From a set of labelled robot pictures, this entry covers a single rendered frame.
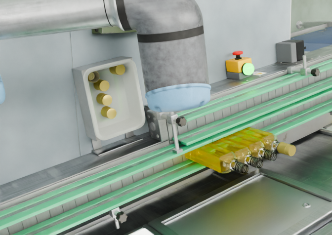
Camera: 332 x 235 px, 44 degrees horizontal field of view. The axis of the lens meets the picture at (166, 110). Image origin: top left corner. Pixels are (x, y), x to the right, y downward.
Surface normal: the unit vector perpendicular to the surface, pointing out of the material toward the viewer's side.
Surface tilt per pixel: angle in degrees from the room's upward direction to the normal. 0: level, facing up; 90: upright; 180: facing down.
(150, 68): 77
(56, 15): 40
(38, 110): 0
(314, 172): 90
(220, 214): 90
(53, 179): 90
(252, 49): 0
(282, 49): 90
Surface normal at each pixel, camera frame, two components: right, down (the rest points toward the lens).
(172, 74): -0.07, 0.29
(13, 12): -0.13, 0.05
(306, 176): -0.14, -0.95
